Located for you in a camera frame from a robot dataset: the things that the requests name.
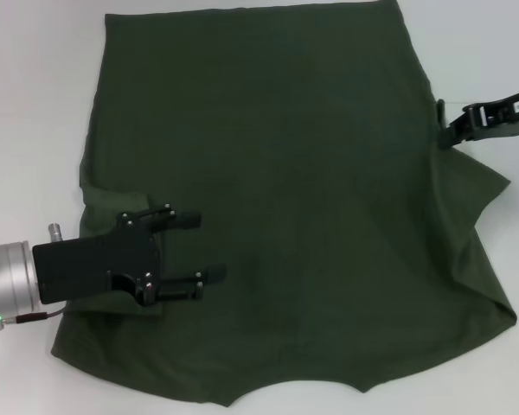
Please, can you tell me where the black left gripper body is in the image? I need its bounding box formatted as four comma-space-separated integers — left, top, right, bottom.
32, 210, 161, 308

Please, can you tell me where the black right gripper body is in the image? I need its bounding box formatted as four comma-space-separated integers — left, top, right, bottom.
465, 88, 519, 142

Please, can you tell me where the dark green t-shirt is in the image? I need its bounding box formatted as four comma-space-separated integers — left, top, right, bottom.
49, 0, 519, 397

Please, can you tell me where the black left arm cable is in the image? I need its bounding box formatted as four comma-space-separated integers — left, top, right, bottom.
0, 307, 69, 332

